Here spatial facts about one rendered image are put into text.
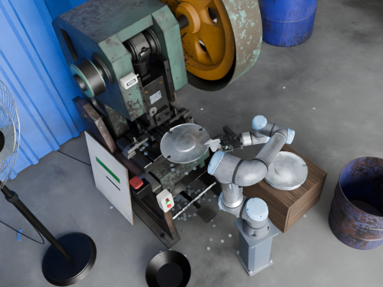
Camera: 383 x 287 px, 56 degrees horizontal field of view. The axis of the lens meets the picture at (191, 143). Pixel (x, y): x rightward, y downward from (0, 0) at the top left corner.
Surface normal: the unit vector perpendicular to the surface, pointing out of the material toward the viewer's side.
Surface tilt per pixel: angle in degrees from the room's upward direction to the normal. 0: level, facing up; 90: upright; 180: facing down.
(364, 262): 0
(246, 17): 71
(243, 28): 77
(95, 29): 0
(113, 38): 45
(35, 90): 90
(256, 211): 7
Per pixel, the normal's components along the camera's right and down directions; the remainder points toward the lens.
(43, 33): 0.67, 0.52
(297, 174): -0.11, -0.64
